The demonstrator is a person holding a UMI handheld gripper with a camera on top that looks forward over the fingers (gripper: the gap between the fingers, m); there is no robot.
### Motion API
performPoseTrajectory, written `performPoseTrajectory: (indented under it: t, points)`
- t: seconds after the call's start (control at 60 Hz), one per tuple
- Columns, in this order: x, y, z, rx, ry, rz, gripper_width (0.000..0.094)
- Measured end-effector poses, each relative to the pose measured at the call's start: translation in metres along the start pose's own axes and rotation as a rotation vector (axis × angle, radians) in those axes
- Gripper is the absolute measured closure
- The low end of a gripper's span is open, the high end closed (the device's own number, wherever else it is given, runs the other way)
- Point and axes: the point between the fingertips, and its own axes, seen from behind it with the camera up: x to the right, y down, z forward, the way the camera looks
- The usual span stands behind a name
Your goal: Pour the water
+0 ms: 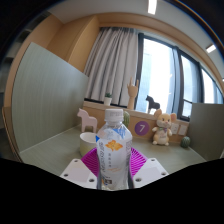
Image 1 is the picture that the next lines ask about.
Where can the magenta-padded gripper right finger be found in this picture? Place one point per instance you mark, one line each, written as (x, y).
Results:
(150, 170)

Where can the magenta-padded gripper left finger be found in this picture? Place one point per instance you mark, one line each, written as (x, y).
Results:
(78, 171)

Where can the clear plastic water bottle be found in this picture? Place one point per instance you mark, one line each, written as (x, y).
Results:
(114, 153)

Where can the white paper cup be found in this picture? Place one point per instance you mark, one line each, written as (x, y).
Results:
(87, 143)

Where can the beige mouse plush toy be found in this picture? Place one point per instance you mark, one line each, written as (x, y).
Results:
(162, 130)

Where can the round purple number sign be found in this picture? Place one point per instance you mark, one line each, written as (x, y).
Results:
(141, 128)

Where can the round green cactus decoration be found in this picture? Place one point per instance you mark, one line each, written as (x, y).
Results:
(185, 142)

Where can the pink horse figurine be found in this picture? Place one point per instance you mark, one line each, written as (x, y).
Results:
(87, 121)

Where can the tall green cactus decoration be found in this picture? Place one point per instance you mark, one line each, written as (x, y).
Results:
(126, 118)

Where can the black horse figurine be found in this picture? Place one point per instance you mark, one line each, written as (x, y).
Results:
(152, 103)

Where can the grey-green desk partition panel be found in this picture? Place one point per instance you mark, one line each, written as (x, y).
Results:
(208, 133)
(46, 100)

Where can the wooden hand model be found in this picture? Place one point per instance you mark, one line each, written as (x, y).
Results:
(132, 96)

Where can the small plant in white pot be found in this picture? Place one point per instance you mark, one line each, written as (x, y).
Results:
(108, 100)

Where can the dark framed window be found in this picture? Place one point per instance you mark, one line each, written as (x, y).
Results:
(156, 73)

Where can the grey window curtain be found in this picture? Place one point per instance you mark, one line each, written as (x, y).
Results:
(111, 66)

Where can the ceiling lights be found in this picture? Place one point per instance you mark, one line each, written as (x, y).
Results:
(152, 6)

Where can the white wall socket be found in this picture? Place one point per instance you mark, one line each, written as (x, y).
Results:
(182, 130)
(174, 128)

